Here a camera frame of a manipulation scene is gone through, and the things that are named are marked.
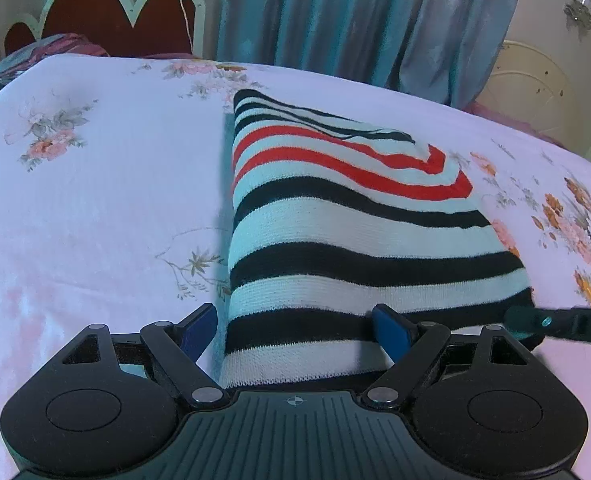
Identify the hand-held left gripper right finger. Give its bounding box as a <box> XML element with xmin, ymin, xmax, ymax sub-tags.
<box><xmin>361</xmin><ymin>304</ymin><xmax>532</xmax><ymax>409</ymax></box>

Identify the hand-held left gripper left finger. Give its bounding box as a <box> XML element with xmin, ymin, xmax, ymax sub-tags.
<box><xmin>62</xmin><ymin>304</ymin><xmax>230</xmax><ymax>409</ymax></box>

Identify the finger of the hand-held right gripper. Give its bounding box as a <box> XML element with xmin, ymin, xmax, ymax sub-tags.
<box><xmin>504</xmin><ymin>305</ymin><xmax>591</xmax><ymax>347</ymax></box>

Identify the black red white striped sweater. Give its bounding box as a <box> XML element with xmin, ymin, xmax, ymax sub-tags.
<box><xmin>219</xmin><ymin>89</ymin><xmax>547</xmax><ymax>391</ymax></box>

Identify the pink floral bed sheet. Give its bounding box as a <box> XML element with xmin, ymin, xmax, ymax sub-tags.
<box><xmin>0</xmin><ymin>55</ymin><xmax>591</xmax><ymax>480</ymax></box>

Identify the blue curtain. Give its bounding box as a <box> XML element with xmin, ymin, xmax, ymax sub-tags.
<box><xmin>217</xmin><ymin>0</ymin><xmax>527</xmax><ymax>109</ymax></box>

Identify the dark purple patterned pillow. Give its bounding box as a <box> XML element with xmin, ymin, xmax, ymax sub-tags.
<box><xmin>0</xmin><ymin>33</ymin><xmax>110</xmax><ymax>112</ymax></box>

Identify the red headboard with white trim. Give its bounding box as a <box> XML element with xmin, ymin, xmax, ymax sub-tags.
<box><xmin>2</xmin><ymin>0</ymin><xmax>209</xmax><ymax>59</ymax></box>

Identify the glass wall lamp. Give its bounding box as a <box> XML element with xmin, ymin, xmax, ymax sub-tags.
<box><xmin>562</xmin><ymin>0</ymin><xmax>591</xmax><ymax>37</ymax></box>

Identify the white hanging cord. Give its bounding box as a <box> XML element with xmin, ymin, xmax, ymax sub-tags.
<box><xmin>177</xmin><ymin>0</ymin><xmax>197</xmax><ymax>57</ymax></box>

